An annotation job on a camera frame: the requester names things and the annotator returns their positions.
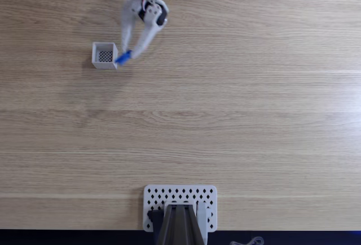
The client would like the blue peg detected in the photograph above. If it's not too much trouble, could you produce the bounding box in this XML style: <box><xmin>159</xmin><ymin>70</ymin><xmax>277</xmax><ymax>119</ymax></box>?
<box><xmin>116</xmin><ymin>50</ymin><xmax>133</xmax><ymax>67</ymax></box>

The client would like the small grey mesh-bottom crate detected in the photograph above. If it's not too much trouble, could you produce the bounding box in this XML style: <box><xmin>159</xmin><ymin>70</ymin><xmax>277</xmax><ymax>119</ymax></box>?
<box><xmin>91</xmin><ymin>41</ymin><xmax>118</xmax><ymax>71</ymax></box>

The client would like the white perforated stand base plate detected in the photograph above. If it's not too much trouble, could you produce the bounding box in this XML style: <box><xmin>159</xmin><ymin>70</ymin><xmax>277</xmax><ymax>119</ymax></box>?
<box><xmin>143</xmin><ymin>184</ymin><xmax>218</xmax><ymax>233</ymax></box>

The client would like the black corner bracket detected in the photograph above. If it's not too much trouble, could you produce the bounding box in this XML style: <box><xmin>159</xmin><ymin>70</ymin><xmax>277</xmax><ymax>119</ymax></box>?
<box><xmin>147</xmin><ymin>209</ymin><xmax>165</xmax><ymax>230</ymax></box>

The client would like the grey corner bracket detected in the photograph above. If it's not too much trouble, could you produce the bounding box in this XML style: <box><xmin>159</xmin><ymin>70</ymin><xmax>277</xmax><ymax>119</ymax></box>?
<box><xmin>196</xmin><ymin>200</ymin><xmax>214</xmax><ymax>233</ymax></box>

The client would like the thin hanging cable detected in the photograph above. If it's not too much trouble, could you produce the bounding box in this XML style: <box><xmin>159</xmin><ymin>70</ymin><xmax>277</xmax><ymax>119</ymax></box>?
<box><xmin>229</xmin><ymin>236</ymin><xmax>265</xmax><ymax>245</ymax></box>

